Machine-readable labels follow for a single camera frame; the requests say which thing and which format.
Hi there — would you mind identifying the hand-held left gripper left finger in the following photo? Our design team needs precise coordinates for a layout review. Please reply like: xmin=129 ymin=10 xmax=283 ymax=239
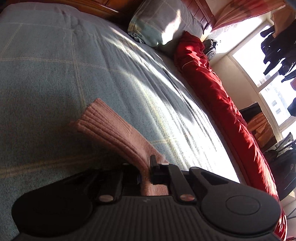
xmin=69 ymin=163 xmax=142 ymax=204

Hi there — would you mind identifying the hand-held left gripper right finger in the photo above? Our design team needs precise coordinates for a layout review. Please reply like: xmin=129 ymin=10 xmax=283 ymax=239
xmin=150 ymin=155 xmax=232 ymax=205

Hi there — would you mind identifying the orange knitted sweater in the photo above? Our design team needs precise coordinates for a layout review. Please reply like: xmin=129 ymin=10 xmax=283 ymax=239
xmin=69 ymin=98 xmax=171 ymax=196

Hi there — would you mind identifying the red duvet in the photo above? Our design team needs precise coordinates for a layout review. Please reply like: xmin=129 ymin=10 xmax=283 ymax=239
xmin=173 ymin=31 xmax=287 ymax=241

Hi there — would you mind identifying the orange hanging cloth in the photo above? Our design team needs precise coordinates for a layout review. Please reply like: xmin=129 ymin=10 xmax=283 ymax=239
xmin=248 ymin=112 xmax=274 ymax=147

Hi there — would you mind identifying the black jacket with badge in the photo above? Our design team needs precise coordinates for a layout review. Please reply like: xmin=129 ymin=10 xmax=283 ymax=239
xmin=269 ymin=153 xmax=296 ymax=201

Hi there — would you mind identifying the grey plaid bed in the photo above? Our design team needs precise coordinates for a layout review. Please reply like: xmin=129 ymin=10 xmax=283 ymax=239
xmin=0 ymin=2 xmax=241 ymax=241

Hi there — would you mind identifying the grey backpack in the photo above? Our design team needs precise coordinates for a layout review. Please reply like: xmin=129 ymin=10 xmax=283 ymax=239
xmin=203 ymin=39 xmax=218 ymax=62

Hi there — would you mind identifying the window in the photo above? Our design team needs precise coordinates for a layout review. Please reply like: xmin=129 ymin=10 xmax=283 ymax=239
xmin=228 ymin=17 xmax=296 ymax=139

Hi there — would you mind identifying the grey plaid pillow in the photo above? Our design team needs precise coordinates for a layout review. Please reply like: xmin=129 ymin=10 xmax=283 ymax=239
xmin=127 ymin=0 xmax=205 ymax=47

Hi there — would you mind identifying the wooden headboard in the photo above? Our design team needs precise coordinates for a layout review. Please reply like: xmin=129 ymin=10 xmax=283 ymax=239
xmin=53 ymin=0 xmax=216 ymax=35

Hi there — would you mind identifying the dark hanging laundry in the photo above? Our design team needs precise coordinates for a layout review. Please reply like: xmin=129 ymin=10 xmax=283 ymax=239
xmin=260 ymin=24 xmax=296 ymax=81

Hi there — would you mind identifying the orange curtain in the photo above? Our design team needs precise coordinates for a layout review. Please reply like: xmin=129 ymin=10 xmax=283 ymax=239
xmin=211 ymin=0 xmax=287 ymax=30

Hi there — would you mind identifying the beige hanging garment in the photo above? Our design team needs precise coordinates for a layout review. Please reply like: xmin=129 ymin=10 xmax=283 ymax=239
xmin=270 ymin=5 xmax=296 ymax=39

